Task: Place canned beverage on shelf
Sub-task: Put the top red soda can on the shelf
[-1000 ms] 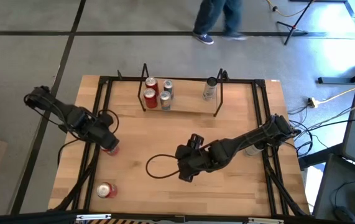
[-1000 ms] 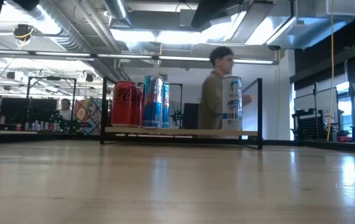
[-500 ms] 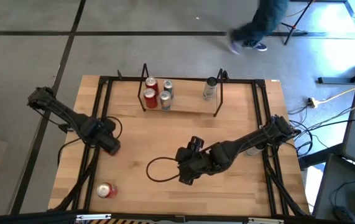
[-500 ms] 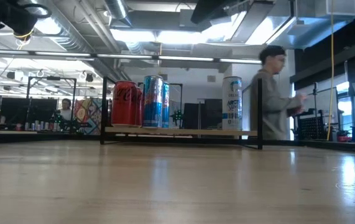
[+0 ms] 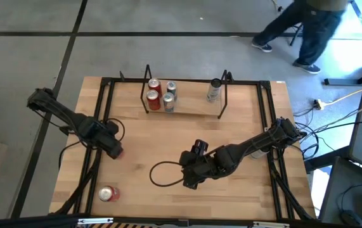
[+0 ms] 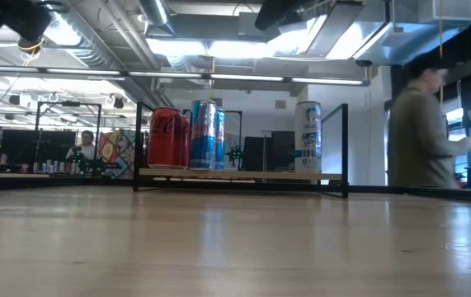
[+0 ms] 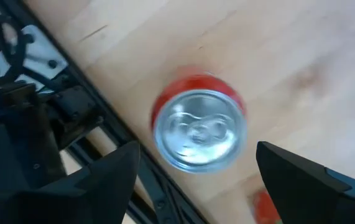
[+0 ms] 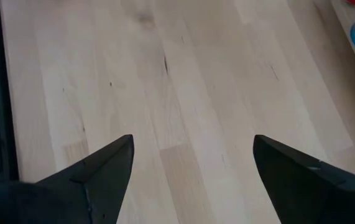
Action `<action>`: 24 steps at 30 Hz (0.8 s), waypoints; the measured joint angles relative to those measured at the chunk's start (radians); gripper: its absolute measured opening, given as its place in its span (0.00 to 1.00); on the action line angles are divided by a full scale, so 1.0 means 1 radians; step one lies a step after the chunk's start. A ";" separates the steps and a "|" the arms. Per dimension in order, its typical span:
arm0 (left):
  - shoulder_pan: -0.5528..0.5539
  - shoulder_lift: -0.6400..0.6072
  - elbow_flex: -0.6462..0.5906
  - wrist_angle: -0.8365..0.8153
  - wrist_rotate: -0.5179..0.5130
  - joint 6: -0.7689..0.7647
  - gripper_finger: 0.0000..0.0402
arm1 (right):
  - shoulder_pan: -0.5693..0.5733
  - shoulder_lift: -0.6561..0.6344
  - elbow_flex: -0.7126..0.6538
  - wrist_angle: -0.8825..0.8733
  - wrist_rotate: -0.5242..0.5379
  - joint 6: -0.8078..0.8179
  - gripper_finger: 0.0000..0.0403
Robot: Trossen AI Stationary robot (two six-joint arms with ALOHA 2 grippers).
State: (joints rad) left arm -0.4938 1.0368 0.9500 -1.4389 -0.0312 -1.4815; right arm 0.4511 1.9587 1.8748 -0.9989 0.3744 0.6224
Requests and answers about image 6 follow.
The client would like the long ceiling light bar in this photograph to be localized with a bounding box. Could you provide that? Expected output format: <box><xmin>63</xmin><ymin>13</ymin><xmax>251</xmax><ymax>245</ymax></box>
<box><xmin>0</xmin><ymin>65</ymin><xmax>370</xmax><ymax>87</ymax></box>

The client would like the standing person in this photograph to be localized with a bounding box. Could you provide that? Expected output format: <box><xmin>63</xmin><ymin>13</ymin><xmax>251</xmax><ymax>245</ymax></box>
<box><xmin>387</xmin><ymin>52</ymin><xmax>471</xmax><ymax>190</ymax></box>

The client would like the white Celsius can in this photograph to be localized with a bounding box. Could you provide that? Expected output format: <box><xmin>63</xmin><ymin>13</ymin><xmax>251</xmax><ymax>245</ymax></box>
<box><xmin>294</xmin><ymin>101</ymin><xmax>323</xmax><ymax>174</ymax></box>

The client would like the seated person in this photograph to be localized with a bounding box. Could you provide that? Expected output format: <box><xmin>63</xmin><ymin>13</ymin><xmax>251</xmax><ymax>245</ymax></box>
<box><xmin>64</xmin><ymin>130</ymin><xmax>96</xmax><ymax>162</ymax></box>

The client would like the black aluminium table frame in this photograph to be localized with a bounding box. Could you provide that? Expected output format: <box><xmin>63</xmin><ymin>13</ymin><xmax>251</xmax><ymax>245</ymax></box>
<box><xmin>0</xmin><ymin>175</ymin><xmax>471</xmax><ymax>204</ymax></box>

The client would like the silver air duct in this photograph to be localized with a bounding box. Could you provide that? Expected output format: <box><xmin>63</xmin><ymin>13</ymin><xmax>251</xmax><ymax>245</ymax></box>
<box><xmin>138</xmin><ymin>0</ymin><xmax>177</xmax><ymax>36</ymax></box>

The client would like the black background rig frame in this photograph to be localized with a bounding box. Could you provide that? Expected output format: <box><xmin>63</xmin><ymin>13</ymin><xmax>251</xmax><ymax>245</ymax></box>
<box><xmin>34</xmin><ymin>100</ymin><xmax>103</xmax><ymax>174</ymax></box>
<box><xmin>223</xmin><ymin>109</ymin><xmax>243</xmax><ymax>170</ymax></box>

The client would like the black background robot gripper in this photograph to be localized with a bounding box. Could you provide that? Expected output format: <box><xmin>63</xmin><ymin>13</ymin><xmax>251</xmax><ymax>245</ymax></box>
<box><xmin>225</xmin><ymin>146</ymin><xmax>244</xmax><ymax>168</ymax></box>

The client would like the colourful patterned panel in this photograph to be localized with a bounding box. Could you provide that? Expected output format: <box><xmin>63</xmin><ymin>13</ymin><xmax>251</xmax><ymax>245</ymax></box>
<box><xmin>97</xmin><ymin>130</ymin><xmax>136</xmax><ymax>179</ymax></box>

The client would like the black cabinet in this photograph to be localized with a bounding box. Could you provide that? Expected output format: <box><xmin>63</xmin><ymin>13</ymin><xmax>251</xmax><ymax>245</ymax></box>
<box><xmin>242</xmin><ymin>130</ymin><xmax>296</xmax><ymax>172</ymax></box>

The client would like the black-framed wooden shelf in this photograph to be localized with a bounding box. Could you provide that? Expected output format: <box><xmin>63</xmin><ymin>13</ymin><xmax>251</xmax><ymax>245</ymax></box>
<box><xmin>132</xmin><ymin>101</ymin><xmax>350</xmax><ymax>200</ymax></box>

